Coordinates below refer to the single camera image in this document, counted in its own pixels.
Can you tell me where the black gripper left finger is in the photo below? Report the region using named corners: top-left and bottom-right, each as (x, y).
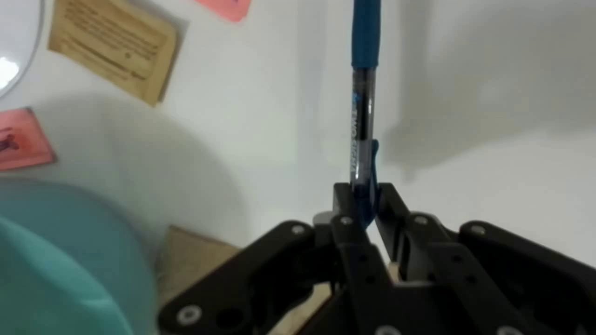
top-left (157, 180), bottom-right (399, 335)

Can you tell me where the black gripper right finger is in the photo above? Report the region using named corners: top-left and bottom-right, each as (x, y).
top-left (375, 180), bottom-right (596, 335)

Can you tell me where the blue ballpoint pen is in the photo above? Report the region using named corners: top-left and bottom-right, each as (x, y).
top-left (347, 0), bottom-right (383, 229)

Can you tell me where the teal plastic bowl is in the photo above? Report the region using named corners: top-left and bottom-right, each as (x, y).
top-left (0, 177), bottom-right (159, 335)

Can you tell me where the brown square coaster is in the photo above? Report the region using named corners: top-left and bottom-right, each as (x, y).
top-left (47, 0), bottom-right (183, 108)

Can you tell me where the clear plastic plate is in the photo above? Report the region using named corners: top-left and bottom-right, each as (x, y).
top-left (0, 0), bottom-right (47, 102)

